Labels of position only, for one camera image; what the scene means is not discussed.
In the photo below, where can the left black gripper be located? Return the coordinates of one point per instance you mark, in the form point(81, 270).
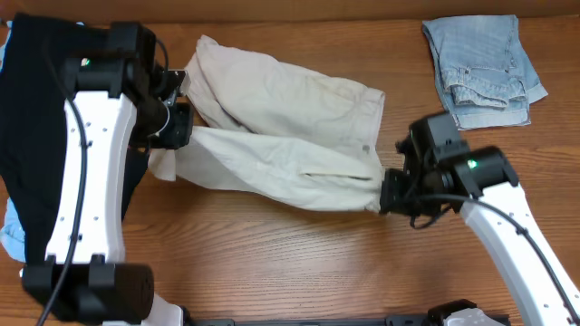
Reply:
point(179, 125)

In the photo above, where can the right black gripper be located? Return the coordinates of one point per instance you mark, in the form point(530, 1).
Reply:
point(394, 191)

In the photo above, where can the beige khaki shorts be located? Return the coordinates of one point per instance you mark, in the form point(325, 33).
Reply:
point(278, 130)

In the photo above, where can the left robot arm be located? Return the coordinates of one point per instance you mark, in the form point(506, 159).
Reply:
point(117, 98)

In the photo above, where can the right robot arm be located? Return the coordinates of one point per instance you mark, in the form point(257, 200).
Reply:
point(441, 173)

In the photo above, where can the folded light blue jeans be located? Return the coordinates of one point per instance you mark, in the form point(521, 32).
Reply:
point(483, 75)

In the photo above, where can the black garment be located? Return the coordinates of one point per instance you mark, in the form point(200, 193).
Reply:
point(33, 125)

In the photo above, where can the light blue garment underneath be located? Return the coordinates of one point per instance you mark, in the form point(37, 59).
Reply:
point(12, 234)

